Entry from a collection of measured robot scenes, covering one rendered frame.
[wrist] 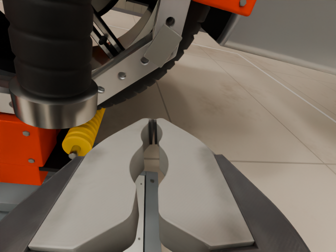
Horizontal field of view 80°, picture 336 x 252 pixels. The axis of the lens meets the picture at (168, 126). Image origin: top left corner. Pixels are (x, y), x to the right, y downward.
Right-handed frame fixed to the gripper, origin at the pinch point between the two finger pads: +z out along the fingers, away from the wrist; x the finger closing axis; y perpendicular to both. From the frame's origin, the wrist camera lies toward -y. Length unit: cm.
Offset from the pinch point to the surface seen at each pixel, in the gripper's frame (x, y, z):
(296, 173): 93, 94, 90
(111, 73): -7.6, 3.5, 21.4
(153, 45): -0.7, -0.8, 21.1
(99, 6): -14.5, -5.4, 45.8
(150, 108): -10, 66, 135
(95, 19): -11.6, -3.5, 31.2
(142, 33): -3.1, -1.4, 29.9
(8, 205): -44, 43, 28
